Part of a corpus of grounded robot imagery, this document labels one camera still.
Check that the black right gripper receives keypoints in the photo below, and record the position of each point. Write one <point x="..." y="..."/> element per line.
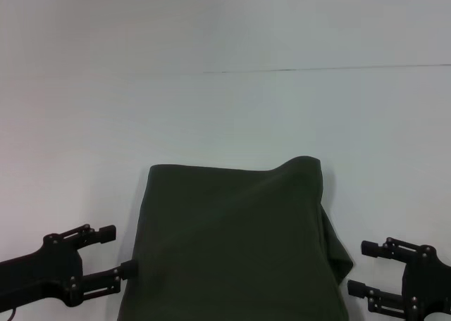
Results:
<point x="430" y="286"/>

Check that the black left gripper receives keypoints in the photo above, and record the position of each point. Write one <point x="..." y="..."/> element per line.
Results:
<point x="38" y="271"/>

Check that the dark green FREE T-shirt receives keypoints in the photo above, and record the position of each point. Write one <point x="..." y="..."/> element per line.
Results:
<point x="229" y="247"/>

